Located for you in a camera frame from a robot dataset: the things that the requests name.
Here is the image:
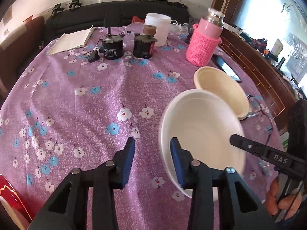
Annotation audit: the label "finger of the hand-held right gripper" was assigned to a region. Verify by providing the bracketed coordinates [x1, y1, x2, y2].
[229, 134, 271, 160]

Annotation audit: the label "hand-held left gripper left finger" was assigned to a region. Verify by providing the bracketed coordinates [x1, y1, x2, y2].
[29, 137, 135, 230]

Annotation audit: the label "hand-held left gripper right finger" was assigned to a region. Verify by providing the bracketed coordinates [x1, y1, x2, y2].
[170, 136, 276, 230]

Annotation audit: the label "cream ribbed bowl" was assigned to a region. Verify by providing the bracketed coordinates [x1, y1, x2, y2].
[193, 66, 250, 121]

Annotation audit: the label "red gold-rimmed flower plate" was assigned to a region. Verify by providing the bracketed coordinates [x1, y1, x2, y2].
[0, 174, 33, 224]

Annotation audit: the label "person's right hand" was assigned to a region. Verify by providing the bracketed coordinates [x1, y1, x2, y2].
[265, 179, 303, 219]

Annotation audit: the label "wrapped candy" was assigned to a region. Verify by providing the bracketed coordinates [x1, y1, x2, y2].
[259, 161, 272, 175]

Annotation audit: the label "wooden sideboard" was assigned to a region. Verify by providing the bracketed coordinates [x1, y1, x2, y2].
[217, 36, 298, 135]

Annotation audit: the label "purple floral tablecloth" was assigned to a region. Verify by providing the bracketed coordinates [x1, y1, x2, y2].
[0, 25, 286, 230]

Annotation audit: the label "black smartphone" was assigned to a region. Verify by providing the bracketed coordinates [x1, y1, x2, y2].
[211, 54, 242, 83]

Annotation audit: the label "white bottle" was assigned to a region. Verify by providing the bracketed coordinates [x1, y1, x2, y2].
[271, 39, 284, 55]

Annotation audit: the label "pink thermos knitted sleeve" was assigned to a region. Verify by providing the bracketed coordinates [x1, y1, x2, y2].
[186, 8, 226, 67]

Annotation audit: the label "black power adapter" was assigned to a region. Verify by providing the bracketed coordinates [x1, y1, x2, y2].
[87, 50, 100, 63]

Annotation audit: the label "black square motor brown knob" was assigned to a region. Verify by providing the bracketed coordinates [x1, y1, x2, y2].
[133, 25, 158, 59]

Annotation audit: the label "black round motor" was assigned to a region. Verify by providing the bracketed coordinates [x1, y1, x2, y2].
[102, 27, 124, 59]

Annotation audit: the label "white notebook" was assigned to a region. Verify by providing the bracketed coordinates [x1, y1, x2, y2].
[47, 26, 95, 55]

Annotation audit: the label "white plastic jar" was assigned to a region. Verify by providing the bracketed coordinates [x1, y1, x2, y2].
[144, 13, 171, 47]

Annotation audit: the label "white plastic bag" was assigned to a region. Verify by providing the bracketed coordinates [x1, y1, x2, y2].
[170, 19, 190, 33]

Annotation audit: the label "black sofa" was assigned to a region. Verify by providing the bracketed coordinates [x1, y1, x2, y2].
[44, 0, 190, 44]

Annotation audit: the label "brown armchair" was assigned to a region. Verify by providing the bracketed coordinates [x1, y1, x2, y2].
[0, 16, 46, 96]

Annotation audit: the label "black clamp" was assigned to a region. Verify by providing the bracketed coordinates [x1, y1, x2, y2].
[52, 3, 64, 17]
[69, 0, 82, 11]

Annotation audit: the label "clear frame eyeglasses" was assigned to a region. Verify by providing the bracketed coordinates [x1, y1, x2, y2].
[247, 94, 274, 133]

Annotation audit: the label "wooden door frame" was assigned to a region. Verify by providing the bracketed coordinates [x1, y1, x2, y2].
[212, 0, 251, 27]

